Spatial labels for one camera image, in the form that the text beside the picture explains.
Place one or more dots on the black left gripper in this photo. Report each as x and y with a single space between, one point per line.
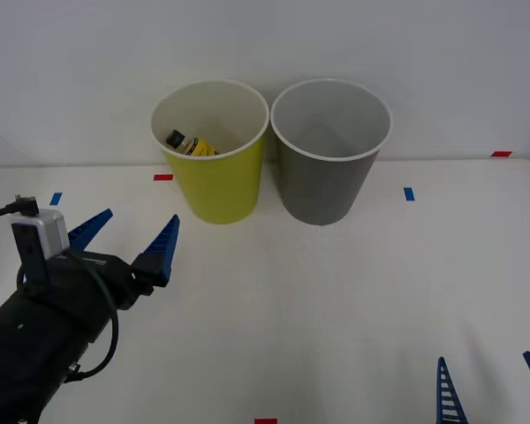
93 287

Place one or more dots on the yellow label plastic bottle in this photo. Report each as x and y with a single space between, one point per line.
194 146

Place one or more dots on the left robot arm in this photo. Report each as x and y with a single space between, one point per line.
17 344

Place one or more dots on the yellow-green plastic waste bin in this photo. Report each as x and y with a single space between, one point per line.
221 190

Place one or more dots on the grey plastic waste bin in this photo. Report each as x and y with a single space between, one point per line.
322 190

